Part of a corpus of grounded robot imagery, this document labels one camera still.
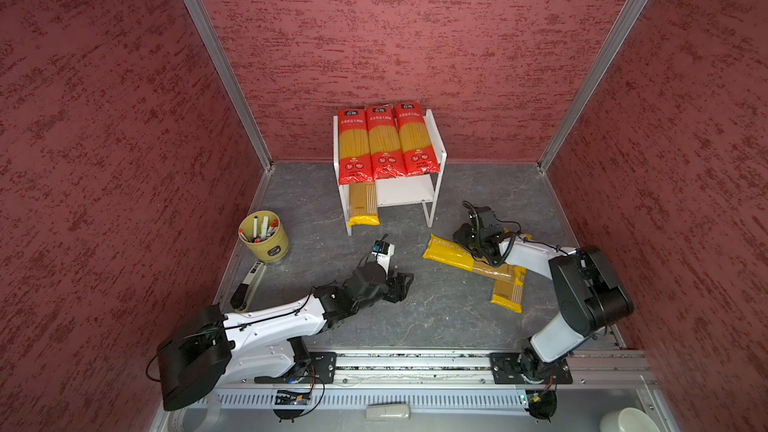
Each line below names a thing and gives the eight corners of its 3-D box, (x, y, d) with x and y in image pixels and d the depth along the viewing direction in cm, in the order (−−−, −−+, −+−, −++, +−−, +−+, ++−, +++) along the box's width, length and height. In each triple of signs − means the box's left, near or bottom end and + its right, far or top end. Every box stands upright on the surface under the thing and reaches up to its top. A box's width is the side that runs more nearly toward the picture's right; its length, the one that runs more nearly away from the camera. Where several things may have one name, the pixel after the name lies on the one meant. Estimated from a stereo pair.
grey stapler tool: (235, 309, 85) (228, 304, 82) (260, 266, 94) (254, 259, 90) (244, 312, 85) (238, 307, 81) (268, 268, 93) (264, 262, 90)
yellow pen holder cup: (252, 266, 94) (232, 243, 82) (262, 235, 101) (246, 210, 89) (287, 267, 94) (272, 243, 82) (295, 236, 101) (282, 210, 90)
